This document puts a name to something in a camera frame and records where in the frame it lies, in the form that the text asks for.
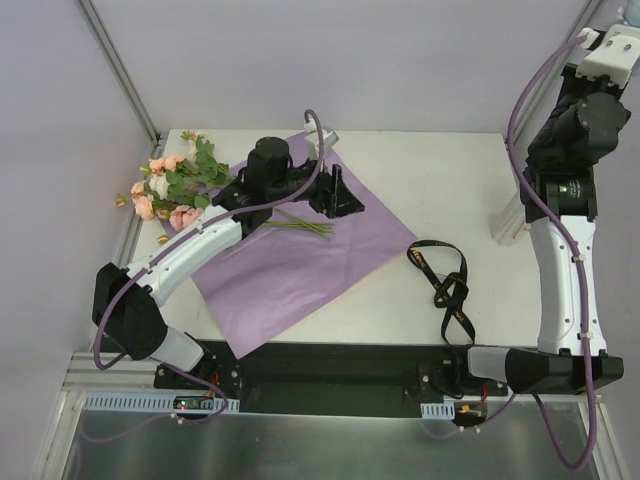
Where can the purple tissue paper sheet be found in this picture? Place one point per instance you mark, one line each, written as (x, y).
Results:
(291, 285)

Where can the aluminium front frame rail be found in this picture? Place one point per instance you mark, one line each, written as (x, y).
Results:
(100, 370)

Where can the left aluminium corner post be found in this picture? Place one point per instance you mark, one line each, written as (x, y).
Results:
(107, 46)

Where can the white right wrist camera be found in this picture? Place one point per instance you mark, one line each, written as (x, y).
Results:
(614, 54)

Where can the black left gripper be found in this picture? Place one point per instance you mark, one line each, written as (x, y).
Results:
(329, 191)

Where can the white slotted cable duct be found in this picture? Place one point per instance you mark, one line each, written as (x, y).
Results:
(159, 403)

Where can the black printed ribbon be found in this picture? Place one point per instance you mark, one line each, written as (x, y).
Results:
(450, 292)

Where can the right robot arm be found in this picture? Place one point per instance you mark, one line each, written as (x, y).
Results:
(560, 202)

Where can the blue artificial flower stem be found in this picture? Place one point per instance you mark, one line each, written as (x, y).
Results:
(631, 13)

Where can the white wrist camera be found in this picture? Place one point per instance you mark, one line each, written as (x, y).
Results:
(614, 54)
(329, 138)

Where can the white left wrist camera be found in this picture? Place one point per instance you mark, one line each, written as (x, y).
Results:
(329, 138)

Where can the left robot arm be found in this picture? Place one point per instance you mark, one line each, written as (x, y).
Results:
(127, 301)

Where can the pink artificial flower bunch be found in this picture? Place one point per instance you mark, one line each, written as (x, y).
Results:
(177, 187)

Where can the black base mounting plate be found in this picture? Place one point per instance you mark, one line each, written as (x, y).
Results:
(370, 401)

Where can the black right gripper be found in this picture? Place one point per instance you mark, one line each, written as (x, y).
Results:
(600, 81)

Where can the white ribbed ceramic vase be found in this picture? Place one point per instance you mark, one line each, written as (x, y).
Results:
(509, 226)

